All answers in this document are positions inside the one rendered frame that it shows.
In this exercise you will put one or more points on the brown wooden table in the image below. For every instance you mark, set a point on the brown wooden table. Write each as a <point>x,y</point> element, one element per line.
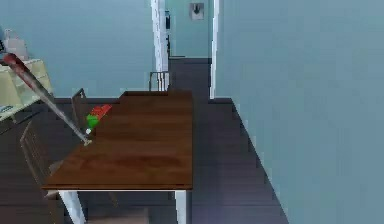
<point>140,140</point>

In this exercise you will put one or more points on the red and green spray bottle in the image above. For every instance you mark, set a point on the red and green spray bottle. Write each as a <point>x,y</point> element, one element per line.
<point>96,116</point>

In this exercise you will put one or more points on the red and grey baseball bat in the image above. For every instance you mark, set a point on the red and grey baseball bat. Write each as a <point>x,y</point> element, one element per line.
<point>36,85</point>

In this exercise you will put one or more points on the pale yellow cabinet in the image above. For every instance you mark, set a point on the pale yellow cabinet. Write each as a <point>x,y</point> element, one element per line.
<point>20,86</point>

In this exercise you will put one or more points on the pale grey paper bag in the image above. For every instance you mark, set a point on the pale grey paper bag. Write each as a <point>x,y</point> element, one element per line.
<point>15,45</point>

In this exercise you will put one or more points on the grey framed wall picture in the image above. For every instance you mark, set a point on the grey framed wall picture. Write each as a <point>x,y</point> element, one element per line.
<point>197,10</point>

